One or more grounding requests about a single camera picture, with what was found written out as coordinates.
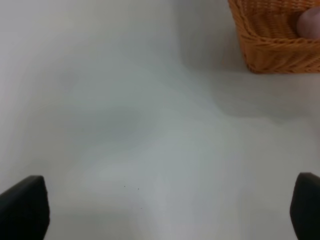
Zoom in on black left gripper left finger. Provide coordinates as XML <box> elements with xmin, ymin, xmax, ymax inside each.
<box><xmin>0</xmin><ymin>175</ymin><xmax>50</xmax><ymax>240</ymax></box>

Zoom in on orange woven wicker basket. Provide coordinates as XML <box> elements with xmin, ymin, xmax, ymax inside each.
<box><xmin>228</xmin><ymin>0</ymin><xmax>320</xmax><ymax>74</ymax></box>

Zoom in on pink peach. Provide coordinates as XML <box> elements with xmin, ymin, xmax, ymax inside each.
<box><xmin>296</xmin><ymin>6</ymin><xmax>320</xmax><ymax>39</ymax></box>

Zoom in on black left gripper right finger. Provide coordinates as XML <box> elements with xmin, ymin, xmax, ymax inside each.
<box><xmin>289</xmin><ymin>172</ymin><xmax>320</xmax><ymax>240</ymax></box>

